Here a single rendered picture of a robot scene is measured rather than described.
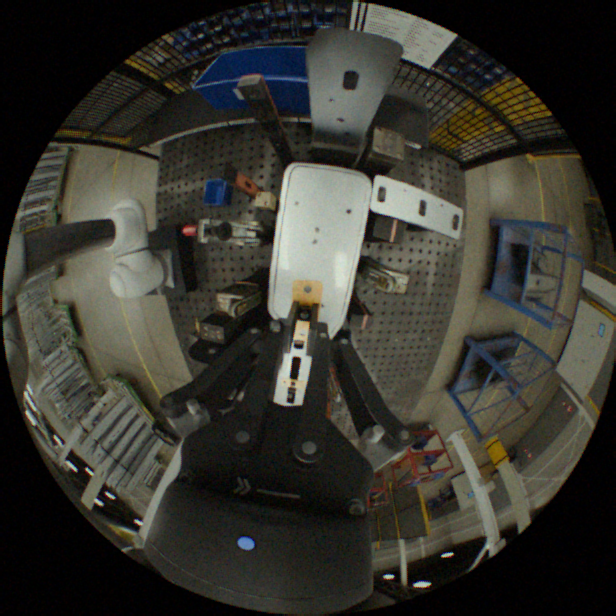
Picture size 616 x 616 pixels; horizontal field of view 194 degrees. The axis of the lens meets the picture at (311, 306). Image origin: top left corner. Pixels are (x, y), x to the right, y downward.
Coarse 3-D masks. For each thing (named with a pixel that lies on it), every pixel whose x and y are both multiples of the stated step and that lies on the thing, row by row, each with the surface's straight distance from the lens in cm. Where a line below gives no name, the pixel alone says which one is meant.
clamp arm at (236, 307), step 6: (252, 294) 49; (258, 294) 51; (234, 300) 44; (240, 300) 45; (246, 300) 46; (252, 300) 49; (258, 300) 50; (228, 306) 43; (234, 306) 42; (240, 306) 43; (246, 306) 47; (252, 306) 49; (228, 312) 43; (234, 312) 43; (240, 312) 44
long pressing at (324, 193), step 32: (288, 192) 48; (320, 192) 47; (352, 192) 48; (288, 224) 47; (320, 224) 46; (352, 224) 47; (288, 256) 47; (320, 256) 46; (352, 256) 47; (288, 288) 48; (352, 288) 49; (320, 320) 50
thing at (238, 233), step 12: (204, 228) 30; (216, 228) 30; (228, 228) 29; (240, 228) 38; (252, 228) 40; (204, 240) 30; (216, 240) 31; (228, 240) 33; (240, 240) 36; (252, 240) 40
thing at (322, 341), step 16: (320, 336) 15; (320, 352) 13; (320, 368) 12; (320, 384) 11; (304, 400) 9; (320, 400) 9; (304, 416) 9; (320, 416) 9; (304, 432) 8; (320, 432) 8; (304, 448) 7; (320, 448) 8; (304, 464) 8
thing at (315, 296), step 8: (296, 280) 22; (304, 280) 22; (312, 280) 22; (296, 288) 22; (312, 288) 22; (320, 288) 22; (296, 296) 22; (304, 296) 22; (312, 296) 22; (320, 296) 22; (304, 304) 22; (312, 304) 22; (320, 304) 22; (304, 320) 22; (296, 328) 24; (304, 328) 24; (296, 336) 24; (304, 336) 24
